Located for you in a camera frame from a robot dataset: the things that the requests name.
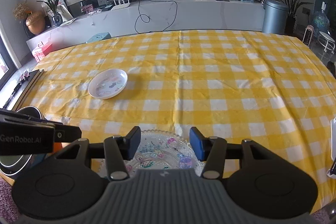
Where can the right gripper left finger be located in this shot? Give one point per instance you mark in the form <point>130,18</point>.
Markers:
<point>118,149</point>

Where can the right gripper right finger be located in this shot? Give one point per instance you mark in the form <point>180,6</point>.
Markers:
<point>211,150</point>

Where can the orange steel bowl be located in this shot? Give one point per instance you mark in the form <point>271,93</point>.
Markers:
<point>14,166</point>

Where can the clear glass plate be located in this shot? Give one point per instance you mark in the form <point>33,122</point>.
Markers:
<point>163,150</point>

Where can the small white sticker plate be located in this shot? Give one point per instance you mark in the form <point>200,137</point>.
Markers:
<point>108,84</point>

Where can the yellow checkered tablecloth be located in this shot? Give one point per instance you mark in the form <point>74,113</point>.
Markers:
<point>233,84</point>

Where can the pink storage box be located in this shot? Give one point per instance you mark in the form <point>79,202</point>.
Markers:
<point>42,50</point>

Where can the light blue plastic stool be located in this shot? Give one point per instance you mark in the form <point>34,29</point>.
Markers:
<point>99,37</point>

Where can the gold vase with dried flowers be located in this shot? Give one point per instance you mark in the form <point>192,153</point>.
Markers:
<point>34,21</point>

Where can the white tv cabinet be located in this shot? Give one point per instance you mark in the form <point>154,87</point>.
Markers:
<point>146,16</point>

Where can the green plant in blue vase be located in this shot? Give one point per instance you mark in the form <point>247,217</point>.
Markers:
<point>53,6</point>

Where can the white wifi router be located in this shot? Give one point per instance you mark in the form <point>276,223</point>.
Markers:
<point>120,4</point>

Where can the grey metal trash bin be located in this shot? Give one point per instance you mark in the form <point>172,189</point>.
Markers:
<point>275,17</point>

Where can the white round side stool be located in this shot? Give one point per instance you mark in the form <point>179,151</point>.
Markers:
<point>327,42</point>

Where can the blue water jug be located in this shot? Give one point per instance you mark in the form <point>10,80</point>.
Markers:
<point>320,20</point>

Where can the potted plant by bin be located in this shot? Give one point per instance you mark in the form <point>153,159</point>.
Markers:
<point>293,6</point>

